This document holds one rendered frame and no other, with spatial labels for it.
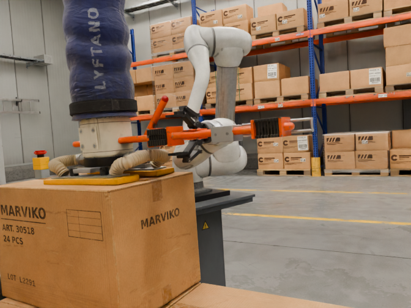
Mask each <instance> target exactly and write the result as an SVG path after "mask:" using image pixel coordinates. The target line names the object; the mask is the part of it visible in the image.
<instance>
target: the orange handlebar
mask: <svg viewBox="0 0 411 308"><path fill-rule="evenodd" d="M294 128H295V125H294V124H293V123H292V122H285V123H284V130H285V131H291V130H293V129H294ZM232 132H233V134H234V135H237V134H251V126H238V127H234V128H233V129H232ZM208 137H211V130H210V129H209V130H208V129H207V128H201V129H200V128H197V129H192V128H190V129H189V130H182V132H175V133H171V139H172V140H174V139H183V140H184V141H185V140H191V141H193V140H194V139H198V140H201V139H206V138H208ZM118 142H119V143H120V144H126V143H135V142H147V135H141V136H128V137H120V138H119V139H118ZM72 145H73V146H74V147H80V142H79V141H75V142H73V144H72Z"/></svg>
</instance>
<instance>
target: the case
mask: <svg viewBox="0 0 411 308"><path fill-rule="evenodd" d="M50 178H51V177H48V178H41V179H36V180H29V181H21V182H17V183H9V184H5V185H0V277H1V288H2V295H3V296H5V297H7V298H11V299H14V300H17V301H21V302H23V303H26V304H30V305H33V306H36V307H40V308H160V307H162V306H164V305H165V304H166V303H168V302H170V301H171V300H172V299H174V298H175V297H177V296H179V295H180V294H181V293H183V292H184V291H186V290H188V289H189V288H190V287H192V286H194V285H195V284H197V283H198V282H199V281H201V273H200V265H199V248H198V232H197V223H196V207H195V198H194V182H193V173H192V172H174V173H171V174H166V175H161V176H157V177H139V180H138V181H133V182H130V183H125V184H121V185H44V184H43V181H44V180H46V179H50Z"/></svg>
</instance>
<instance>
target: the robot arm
mask: <svg viewBox="0 0 411 308"><path fill-rule="evenodd" d="M183 44H184V48H185V52H186V54H187V56H188V59H189V61H190V62H191V64H192V66H193V68H194V70H195V73H196V75H195V81H194V84H193V88H192V91H191V95H190V99H189V102H188V105H187V106H179V109H180V111H174V114H173V115H165V117H166V118H179V117H181V118H182V120H183V130H189V129H190V128H192V129H197V128H200V129H201V128H207V129H208V130H209V129H210V128H211V127H220V126H227V125H236V124H235V98H236V90H237V67H238V66H239V65H240V63H241V60H242V58H243V56H246V55H247V54H248V53H249V52H250V50H251V47H252V39H251V36H250V34H249V33H247V32H246V31H244V30H241V29H238V28H235V27H201V26H198V25H195V24H193V25H191V26H189V27H187V29H186V31H185V34H184V39H183ZM209 56H213V58H214V62H215V64H216V65H217V88H216V108H215V119H213V120H205V121H203V122H200V121H199V117H200V116H201V115H200V113H199V110H200V108H201V105H202V101H203V99H204V95H205V93H206V90H207V86H208V83H209V78H210V62H209ZM184 143H185V144H184V145H177V146H176V147H175V149H174V153H169V154H168V156H172V167H173V168H174V171H175V172H192V173H193V182H194V194H200V193H206V192H210V191H212V188H207V187H204V184H203V178H205V177H217V176H224V175H231V174H234V173H237V172H239V171H241V170H242V169H244V167H245V166H246V164H247V154H246V151H245V149H244V148H243V147H242V146H240V145H239V142H238V141H234V142H217V143H212V138H211V137H208V138H206V139H201V140H198V139H194V140H193V141H191V140H185V141H184Z"/></svg>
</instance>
